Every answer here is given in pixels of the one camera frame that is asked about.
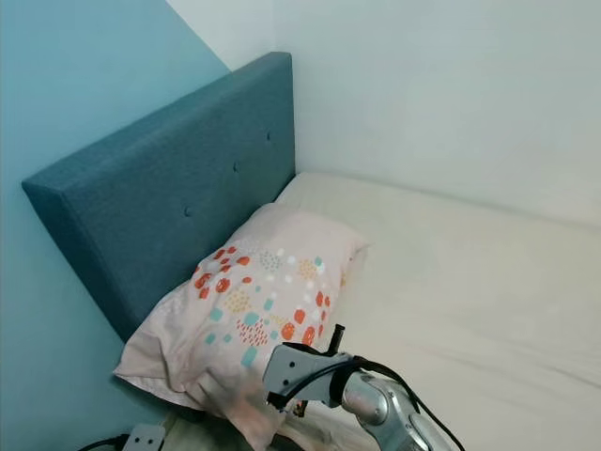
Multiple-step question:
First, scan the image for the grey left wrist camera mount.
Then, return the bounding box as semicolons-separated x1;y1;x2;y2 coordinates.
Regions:
125;423;167;451

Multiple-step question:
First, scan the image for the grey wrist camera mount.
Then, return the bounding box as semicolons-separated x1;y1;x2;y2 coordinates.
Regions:
125;423;167;451
263;343;353;410

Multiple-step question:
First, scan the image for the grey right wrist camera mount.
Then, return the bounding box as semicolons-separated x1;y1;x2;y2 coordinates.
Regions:
263;343;353;410

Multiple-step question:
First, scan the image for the teal upholstered headboard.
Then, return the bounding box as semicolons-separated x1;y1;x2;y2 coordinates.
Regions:
22;52;295;341

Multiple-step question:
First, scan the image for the pink pillow with dot print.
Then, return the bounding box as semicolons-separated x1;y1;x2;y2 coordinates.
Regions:
115;202;370;450

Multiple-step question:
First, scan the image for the cream bed mattress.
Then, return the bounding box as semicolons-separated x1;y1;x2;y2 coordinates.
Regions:
164;171;601;451

